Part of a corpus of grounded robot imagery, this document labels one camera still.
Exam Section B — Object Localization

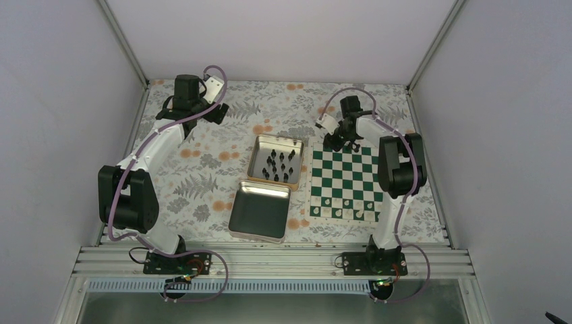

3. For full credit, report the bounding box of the black chess piece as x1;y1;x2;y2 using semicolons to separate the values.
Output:
347;140;361;153

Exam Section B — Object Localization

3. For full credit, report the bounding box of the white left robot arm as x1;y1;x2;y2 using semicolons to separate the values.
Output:
98;74;229;273

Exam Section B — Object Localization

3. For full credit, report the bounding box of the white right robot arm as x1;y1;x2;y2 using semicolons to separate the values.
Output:
316;96;428;275

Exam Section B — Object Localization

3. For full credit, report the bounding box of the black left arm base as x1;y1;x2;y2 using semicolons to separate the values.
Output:
142;252;212;276

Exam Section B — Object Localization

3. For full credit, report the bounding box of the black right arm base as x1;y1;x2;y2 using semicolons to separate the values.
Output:
341;248;408;276

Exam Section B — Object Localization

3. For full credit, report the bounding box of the green white chess board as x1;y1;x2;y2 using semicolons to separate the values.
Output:
306;140;384;225

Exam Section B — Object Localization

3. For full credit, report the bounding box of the floral patterned table mat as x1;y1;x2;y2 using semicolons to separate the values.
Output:
107;79;448;244

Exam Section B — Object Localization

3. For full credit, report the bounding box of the gold metal tin box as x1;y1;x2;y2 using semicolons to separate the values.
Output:
246;134;305;191

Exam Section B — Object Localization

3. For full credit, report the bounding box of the metal tin lid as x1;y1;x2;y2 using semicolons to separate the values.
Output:
228;180;291;244

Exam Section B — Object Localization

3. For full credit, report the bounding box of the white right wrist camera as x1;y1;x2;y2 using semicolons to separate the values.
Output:
315;114;339;134

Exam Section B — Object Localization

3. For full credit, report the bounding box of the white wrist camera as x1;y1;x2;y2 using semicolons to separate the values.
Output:
315;114;339;134
203;76;225;104

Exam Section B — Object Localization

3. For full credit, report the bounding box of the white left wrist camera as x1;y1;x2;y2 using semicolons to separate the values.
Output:
203;76;225;104

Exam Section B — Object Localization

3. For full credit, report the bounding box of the front aluminium rail base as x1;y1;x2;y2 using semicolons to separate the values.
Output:
72;243;476;279

